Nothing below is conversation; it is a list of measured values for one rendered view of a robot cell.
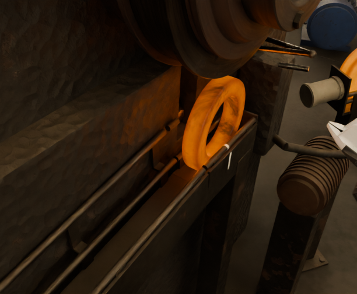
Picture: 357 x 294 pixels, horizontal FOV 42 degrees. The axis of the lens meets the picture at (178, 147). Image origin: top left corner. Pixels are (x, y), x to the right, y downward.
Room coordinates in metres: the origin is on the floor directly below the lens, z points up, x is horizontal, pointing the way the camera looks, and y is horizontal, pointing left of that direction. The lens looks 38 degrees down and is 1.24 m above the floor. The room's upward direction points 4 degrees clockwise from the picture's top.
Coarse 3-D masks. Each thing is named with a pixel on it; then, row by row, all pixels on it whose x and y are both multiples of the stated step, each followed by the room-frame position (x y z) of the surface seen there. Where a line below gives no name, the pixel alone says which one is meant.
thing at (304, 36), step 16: (336, 0) 2.63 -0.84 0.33; (352, 0) 2.72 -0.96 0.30; (320, 16) 2.58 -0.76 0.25; (336, 16) 2.56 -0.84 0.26; (352, 16) 2.55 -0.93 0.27; (304, 32) 2.83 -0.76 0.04; (320, 32) 2.57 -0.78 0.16; (336, 32) 2.56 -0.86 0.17; (352, 32) 2.54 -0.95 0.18; (336, 48) 2.57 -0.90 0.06
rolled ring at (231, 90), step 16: (224, 80) 0.71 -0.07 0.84; (240, 80) 0.75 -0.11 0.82; (208, 96) 0.67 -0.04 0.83; (224, 96) 0.69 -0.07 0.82; (240, 96) 0.76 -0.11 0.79; (192, 112) 0.66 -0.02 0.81; (208, 112) 0.65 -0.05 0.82; (224, 112) 0.77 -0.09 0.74; (240, 112) 0.77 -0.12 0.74; (192, 128) 0.64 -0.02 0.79; (208, 128) 0.65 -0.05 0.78; (224, 128) 0.75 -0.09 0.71; (192, 144) 0.63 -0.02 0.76; (208, 144) 0.72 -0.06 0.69; (192, 160) 0.63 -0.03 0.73
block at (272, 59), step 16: (256, 64) 0.89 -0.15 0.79; (272, 64) 0.87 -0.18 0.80; (256, 80) 0.88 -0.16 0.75; (272, 80) 0.86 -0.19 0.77; (288, 80) 0.90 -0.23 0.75; (256, 96) 0.88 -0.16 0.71; (272, 96) 0.86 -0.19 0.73; (256, 112) 0.88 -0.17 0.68; (272, 112) 0.86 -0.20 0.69; (272, 128) 0.87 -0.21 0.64; (256, 144) 0.87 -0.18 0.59; (272, 144) 0.89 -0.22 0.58
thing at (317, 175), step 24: (312, 144) 0.98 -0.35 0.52; (336, 144) 0.98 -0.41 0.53; (288, 168) 0.89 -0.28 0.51; (312, 168) 0.86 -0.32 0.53; (336, 168) 0.89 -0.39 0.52; (288, 192) 0.84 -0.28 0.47; (312, 192) 0.81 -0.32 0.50; (288, 216) 0.86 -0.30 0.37; (312, 216) 0.83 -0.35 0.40; (288, 240) 0.85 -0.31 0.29; (312, 240) 0.88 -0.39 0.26; (264, 264) 0.88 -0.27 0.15; (288, 264) 0.84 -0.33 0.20; (264, 288) 0.87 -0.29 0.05; (288, 288) 0.83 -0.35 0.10
